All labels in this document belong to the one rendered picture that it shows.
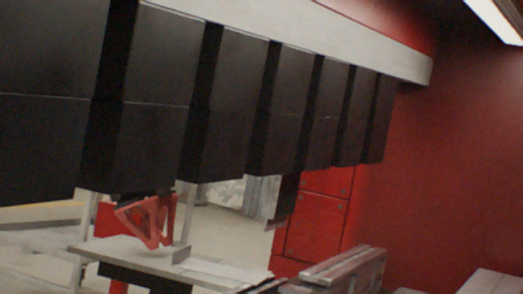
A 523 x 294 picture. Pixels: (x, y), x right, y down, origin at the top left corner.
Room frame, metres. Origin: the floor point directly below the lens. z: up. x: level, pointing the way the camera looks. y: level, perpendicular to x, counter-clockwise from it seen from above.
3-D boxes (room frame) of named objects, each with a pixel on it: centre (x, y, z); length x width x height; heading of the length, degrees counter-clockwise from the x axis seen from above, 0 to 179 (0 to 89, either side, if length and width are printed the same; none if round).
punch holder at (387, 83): (1.88, -0.17, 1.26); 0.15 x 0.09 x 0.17; 162
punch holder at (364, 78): (1.69, -0.11, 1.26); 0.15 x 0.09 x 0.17; 162
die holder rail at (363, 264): (2.00, -0.21, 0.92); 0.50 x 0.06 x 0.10; 162
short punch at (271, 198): (1.47, -0.04, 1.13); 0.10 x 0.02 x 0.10; 162
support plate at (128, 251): (1.52, 0.10, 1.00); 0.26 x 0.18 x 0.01; 72
